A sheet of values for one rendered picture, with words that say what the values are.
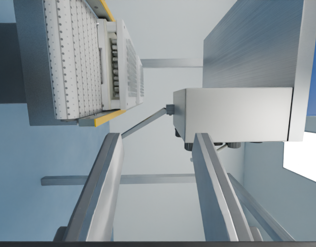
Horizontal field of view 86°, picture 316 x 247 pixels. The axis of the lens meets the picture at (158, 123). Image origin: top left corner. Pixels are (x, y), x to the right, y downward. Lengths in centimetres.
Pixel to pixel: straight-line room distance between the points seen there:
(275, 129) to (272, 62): 15
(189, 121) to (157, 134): 328
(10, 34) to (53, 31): 22
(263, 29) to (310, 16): 11
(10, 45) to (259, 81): 62
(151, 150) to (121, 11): 291
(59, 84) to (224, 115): 32
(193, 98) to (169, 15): 377
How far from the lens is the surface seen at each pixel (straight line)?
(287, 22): 45
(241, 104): 35
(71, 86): 37
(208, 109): 33
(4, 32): 61
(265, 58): 48
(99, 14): 54
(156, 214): 425
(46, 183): 180
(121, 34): 53
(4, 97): 60
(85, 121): 36
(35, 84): 43
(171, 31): 392
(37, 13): 44
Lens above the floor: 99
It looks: 1 degrees up
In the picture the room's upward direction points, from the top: 89 degrees clockwise
